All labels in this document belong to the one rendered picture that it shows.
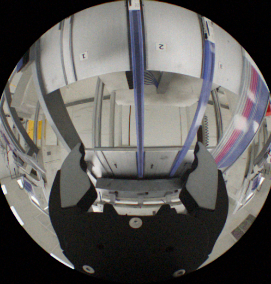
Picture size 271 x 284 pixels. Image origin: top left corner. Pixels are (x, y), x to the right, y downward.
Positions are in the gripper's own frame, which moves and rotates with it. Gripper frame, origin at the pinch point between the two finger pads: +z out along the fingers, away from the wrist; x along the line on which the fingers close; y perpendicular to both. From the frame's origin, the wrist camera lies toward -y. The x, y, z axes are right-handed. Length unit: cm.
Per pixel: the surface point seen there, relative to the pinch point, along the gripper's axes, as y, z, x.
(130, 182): 25.2, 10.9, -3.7
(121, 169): 19.0, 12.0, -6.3
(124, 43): -12.4, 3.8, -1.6
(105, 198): 39.4, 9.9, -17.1
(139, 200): 31.0, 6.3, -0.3
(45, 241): 176, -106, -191
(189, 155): 11.8, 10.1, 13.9
